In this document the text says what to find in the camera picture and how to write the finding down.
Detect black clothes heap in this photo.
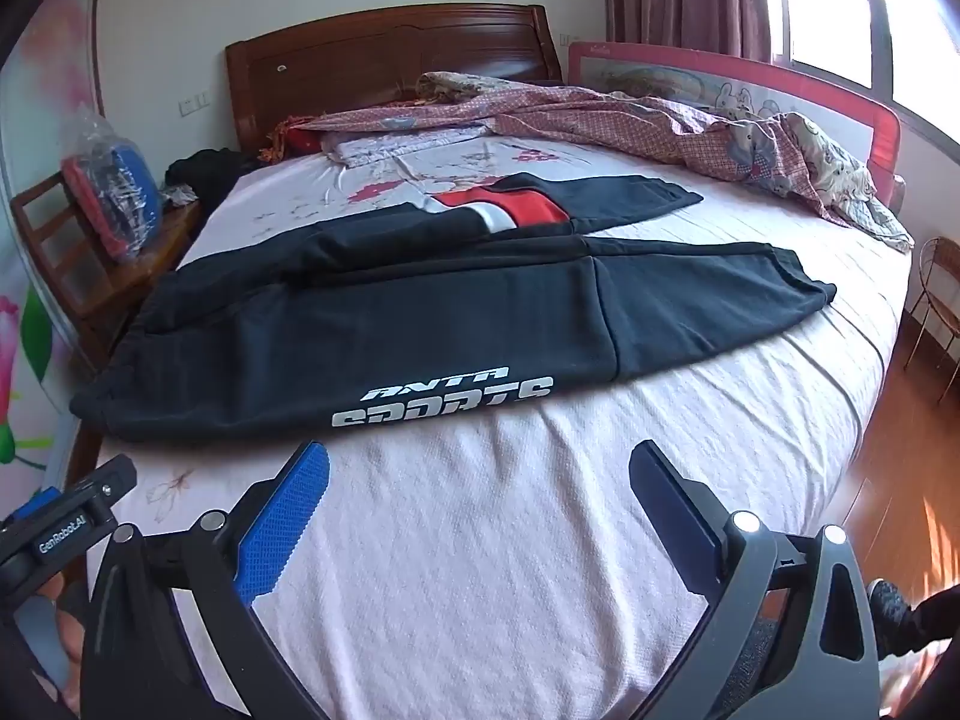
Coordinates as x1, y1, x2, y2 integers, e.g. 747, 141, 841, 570
163, 150, 260, 207

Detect metal wire chair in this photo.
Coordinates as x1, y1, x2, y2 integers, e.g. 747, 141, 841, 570
904, 236, 960, 370

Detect person's dark trouser leg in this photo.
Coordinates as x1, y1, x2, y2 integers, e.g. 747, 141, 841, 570
907, 583, 960, 647

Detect person's left hand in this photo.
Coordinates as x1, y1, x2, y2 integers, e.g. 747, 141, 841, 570
34, 577, 85, 695

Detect window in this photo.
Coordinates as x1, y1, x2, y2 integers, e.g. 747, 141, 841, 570
772, 0, 960, 128

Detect wooden headboard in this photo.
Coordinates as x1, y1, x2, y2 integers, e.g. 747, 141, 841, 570
225, 4, 563, 158

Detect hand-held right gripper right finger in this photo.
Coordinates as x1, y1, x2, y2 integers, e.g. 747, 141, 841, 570
628, 439, 882, 720

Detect person's dark shoe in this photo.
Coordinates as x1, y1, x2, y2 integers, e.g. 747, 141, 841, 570
868, 577, 920, 657

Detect plastic bag of clothes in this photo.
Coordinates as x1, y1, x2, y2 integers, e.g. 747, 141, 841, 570
60, 109, 167, 263

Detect floral wardrobe door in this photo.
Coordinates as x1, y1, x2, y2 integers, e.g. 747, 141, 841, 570
0, 0, 106, 481

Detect pink floral pillow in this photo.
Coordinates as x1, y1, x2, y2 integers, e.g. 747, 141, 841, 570
322, 127, 488, 166

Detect red bed guard rail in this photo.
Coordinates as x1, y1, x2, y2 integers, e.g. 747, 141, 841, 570
566, 41, 905, 203

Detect white floral bed sheet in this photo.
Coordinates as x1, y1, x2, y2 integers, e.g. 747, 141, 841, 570
75, 127, 912, 720

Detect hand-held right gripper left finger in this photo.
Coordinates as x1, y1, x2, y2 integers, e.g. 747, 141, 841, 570
79, 441, 331, 720

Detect black pants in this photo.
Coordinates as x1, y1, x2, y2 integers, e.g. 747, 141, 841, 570
69, 172, 837, 443

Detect wooden chair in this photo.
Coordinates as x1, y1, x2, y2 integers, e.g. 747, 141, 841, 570
9, 169, 203, 372

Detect pink patterned quilt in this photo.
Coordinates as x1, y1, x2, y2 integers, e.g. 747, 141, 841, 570
266, 71, 916, 252

